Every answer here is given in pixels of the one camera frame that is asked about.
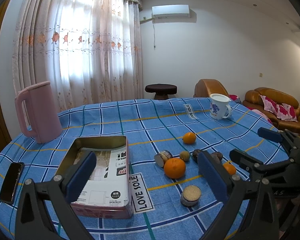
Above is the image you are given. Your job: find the printed paper in tin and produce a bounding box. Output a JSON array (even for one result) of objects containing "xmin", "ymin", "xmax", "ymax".
[{"xmin": 74, "ymin": 146, "xmax": 130, "ymax": 207}]

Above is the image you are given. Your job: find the dark passion fruit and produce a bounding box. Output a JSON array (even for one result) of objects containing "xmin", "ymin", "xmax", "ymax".
[
  {"xmin": 210, "ymin": 152, "xmax": 223, "ymax": 164},
  {"xmin": 192, "ymin": 149, "xmax": 202, "ymax": 163}
]

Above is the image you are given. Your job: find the brown leather sofa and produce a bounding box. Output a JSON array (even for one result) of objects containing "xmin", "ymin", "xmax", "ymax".
[{"xmin": 243, "ymin": 87, "xmax": 300, "ymax": 134}]

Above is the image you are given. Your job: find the pink electric kettle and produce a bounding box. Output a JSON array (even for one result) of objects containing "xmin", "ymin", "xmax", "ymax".
[{"xmin": 14, "ymin": 81, "xmax": 62, "ymax": 144}]

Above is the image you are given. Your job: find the pink metal tin box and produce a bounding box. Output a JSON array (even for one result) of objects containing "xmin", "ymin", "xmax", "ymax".
[{"xmin": 56, "ymin": 135, "xmax": 133, "ymax": 219}]

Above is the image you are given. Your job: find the white air conditioner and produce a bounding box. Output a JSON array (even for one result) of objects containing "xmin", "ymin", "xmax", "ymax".
[{"xmin": 152, "ymin": 4, "xmax": 190, "ymax": 19}]

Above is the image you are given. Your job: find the floral sheer curtain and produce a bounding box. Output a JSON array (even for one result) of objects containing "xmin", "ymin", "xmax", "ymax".
[{"xmin": 12, "ymin": 0, "xmax": 143, "ymax": 111}]

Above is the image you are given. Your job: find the brown leather armchair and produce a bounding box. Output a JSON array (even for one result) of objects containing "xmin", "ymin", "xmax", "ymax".
[{"xmin": 193, "ymin": 79, "xmax": 229, "ymax": 98}]

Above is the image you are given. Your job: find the small orange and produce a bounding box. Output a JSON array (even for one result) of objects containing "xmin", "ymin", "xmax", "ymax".
[
  {"xmin": 183, "ymin": 132, "xmax": 196, "ymax": 145},
  {"xmin": 223, "ymin": 163, "xmax": 236, "ymax": 176}
]

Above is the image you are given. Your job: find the large orange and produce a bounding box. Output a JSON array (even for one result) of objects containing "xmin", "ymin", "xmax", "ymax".
[{"xmin": 164, "ymin": 158, "xmax": 186, "ymax": 179}]

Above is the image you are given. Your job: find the dark round stool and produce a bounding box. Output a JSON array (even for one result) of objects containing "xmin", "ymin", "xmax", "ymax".
[{"xmin": 145, "ymin": 83, "xmax": 177, "ymax": 100}]

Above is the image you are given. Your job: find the blue plaid tablecloth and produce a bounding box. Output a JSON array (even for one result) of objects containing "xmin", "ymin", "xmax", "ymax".
[{"xmin": 0, "ymin": 98, "xmax": 287, "ymax": 239}]

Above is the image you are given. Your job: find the small green-yellow fruit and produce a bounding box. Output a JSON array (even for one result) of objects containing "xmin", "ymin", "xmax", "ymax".
[{"xmin": 179, "ymin": 151, "xmax": 190, "ymax": 162}]

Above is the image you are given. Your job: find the white printed mug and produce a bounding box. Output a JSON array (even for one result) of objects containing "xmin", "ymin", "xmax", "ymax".
[{"xmin": 210, "ymin": 93, "xmax": 232, "ymax": 120}]

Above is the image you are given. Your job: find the black smartphone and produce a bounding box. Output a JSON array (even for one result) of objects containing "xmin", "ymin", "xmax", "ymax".
[{"xmin": 0, "ymin": 162, "xmax": 24, "ymax": 204}]

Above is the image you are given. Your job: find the pink floral cushion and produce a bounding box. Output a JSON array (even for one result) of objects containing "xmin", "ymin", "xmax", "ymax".
[{"xmin": 261, "ymin": 95, "xmax": 297, "ymax": 122}]

